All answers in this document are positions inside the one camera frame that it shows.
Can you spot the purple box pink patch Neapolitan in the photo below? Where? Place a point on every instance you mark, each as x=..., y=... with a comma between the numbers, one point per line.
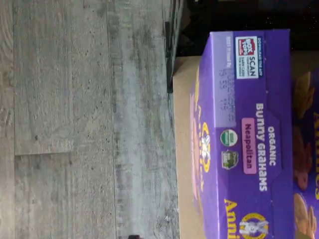
x=249, y=124

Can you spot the black metal shelf rack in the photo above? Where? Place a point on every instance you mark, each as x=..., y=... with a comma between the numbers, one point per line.
x=173, y=37

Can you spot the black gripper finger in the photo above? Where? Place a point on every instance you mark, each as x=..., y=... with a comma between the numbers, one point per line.
x=133, y=237

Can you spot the tan shelf board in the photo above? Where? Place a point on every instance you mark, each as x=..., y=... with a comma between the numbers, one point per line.
x=184, y=149

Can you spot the purple Annie's snack box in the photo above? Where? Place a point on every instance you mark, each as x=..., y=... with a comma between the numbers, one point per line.
x=306, y=149

